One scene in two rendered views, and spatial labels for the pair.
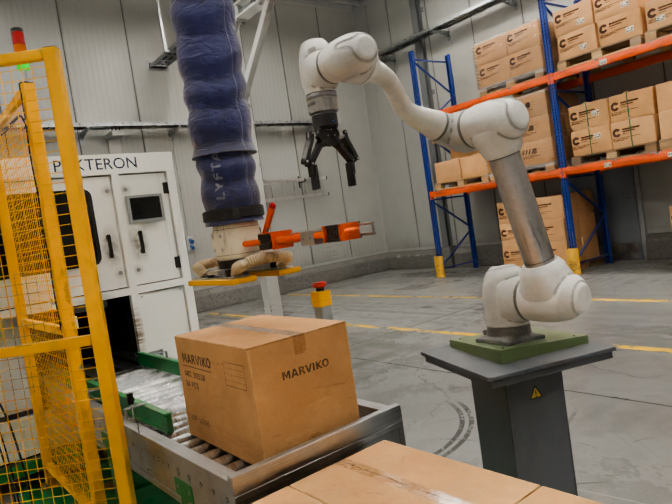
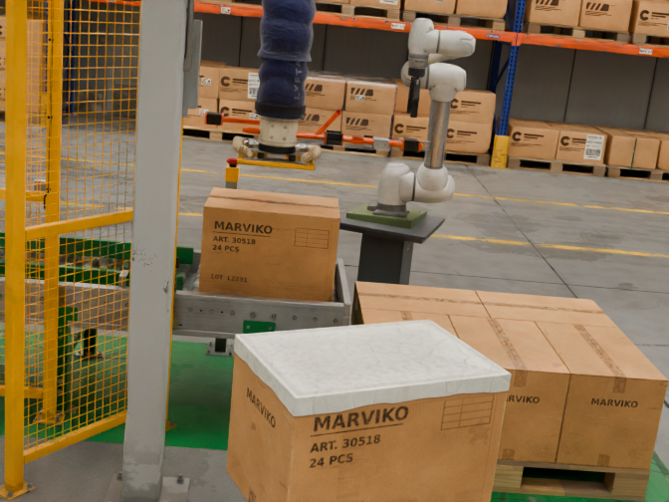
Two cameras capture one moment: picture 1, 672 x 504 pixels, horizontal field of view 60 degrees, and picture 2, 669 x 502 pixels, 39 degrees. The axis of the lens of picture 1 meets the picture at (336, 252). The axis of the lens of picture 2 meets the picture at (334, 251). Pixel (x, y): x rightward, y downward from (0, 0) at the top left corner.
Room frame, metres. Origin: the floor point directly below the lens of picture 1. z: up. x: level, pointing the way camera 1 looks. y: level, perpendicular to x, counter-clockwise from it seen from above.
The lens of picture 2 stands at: (-0.45, 3.66, 1.92)
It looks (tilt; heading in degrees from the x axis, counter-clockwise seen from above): 16 degrees down; 304
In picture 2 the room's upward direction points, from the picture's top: 6 degrees clockwise
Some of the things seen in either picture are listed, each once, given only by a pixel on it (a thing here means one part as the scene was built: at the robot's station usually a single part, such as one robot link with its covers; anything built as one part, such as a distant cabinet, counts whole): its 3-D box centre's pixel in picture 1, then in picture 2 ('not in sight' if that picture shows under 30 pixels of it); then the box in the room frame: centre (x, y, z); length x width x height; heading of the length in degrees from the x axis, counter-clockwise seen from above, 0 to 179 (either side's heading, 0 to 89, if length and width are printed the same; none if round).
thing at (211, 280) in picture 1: (220, 276); (276, 159); (2.11, 0.43, 1.16); 0.34 x 0.10 x 0.05; 39
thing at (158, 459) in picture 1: (114, 433); (75, 305); (2.60, 1.11, 0.50); 2.31 x 0.05 x 0.19; 38
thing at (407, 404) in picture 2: not in sight; (362, 423); (0.73, 1.70, 0.82); 0.60 x 0.40 x 0.40; 62
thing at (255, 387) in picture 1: (263, 380); (270, 243); (2.17, 0.34, 0.75); 0.60 x 0.40 x 0.40; 37
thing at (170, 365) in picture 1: (197, 368); (28, 239); (3.25, 0.87, 0.60); 1.60 x 0.10 x 0.09; 38
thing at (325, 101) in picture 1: (322, 105); (417, 61); (1.71, -0.02, 1.64); 0.09 x 0.09 x 0.06
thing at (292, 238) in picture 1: (295, 236); (320, 132); (2.09, 0.14, 1.27); 0.93 x 0.30 x 0.04; 39
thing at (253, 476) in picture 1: (324, 444); (342, 285); (1.88, 0.13, 0.58); 0.70 x 0.03 x 0.06; 128
